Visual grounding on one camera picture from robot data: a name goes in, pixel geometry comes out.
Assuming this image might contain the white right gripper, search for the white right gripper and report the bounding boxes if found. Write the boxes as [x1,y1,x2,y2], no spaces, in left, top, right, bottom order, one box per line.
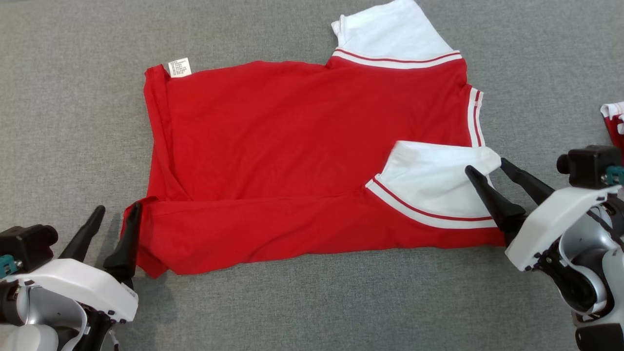
[465,157,623,272]

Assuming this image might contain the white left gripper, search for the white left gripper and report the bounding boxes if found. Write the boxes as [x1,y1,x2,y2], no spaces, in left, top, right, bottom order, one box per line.
[15,202,143,323]

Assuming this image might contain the red shorts with white stripe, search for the red shorts with white stripe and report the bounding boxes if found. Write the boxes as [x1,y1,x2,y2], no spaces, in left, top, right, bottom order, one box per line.
[600,101,624,164]

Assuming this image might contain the red t-shirt with white sleeves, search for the red t-shirt with white sleeves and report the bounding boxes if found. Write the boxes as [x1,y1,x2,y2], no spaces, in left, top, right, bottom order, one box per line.
[121,0,506,279]

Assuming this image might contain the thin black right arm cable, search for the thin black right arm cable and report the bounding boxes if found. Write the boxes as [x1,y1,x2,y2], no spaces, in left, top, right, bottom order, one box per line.
[587,208,624,250]

